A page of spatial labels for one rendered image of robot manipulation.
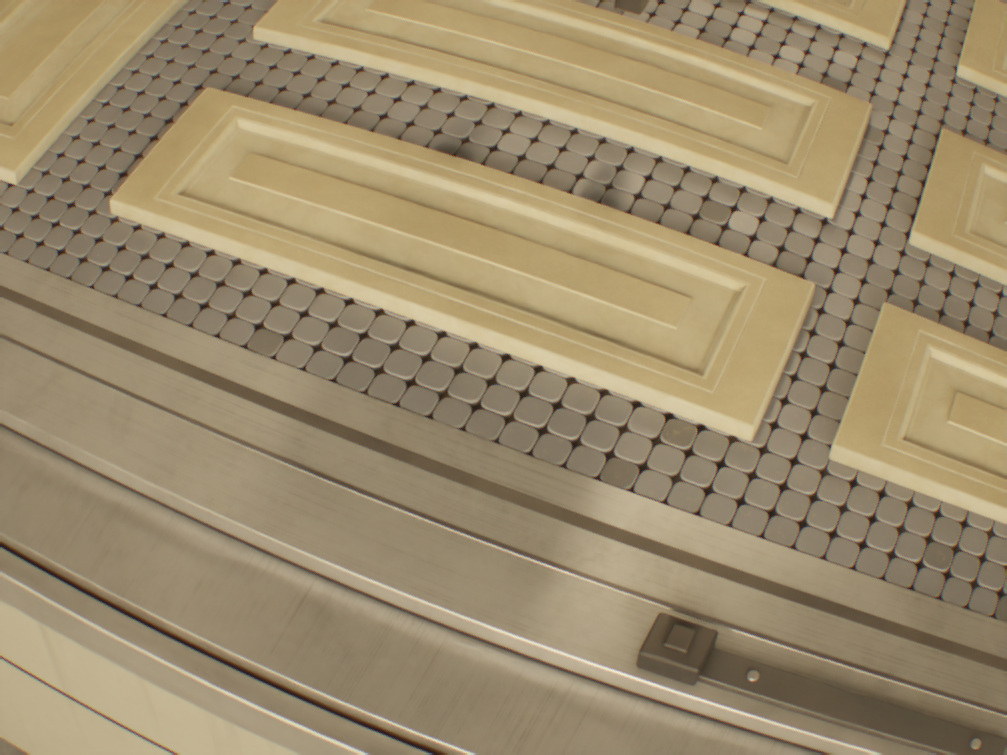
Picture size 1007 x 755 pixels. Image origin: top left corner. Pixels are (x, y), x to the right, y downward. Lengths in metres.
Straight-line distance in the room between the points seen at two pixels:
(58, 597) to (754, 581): 0.59
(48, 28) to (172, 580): 0.77
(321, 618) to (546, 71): 0.67
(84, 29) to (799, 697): 1.11
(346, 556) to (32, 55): 0.77
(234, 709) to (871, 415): 0.60
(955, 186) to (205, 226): 0.76
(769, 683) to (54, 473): 0.65
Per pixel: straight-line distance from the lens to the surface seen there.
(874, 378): 1.57
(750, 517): 1.47
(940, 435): 1.55
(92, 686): 1.70
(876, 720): 1.37
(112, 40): 1.92
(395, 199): 1.67
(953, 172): 1.81
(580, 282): 1.60
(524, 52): 1.85
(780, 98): 1.85
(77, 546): 1.49
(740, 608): 1.42
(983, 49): 2.02
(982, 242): 1.74
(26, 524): 1.51
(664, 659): 1.35
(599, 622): 1.40
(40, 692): 1.83
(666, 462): 1.50
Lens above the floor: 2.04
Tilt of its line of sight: 49 degrees down
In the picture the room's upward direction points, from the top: 2 degrees clockwise
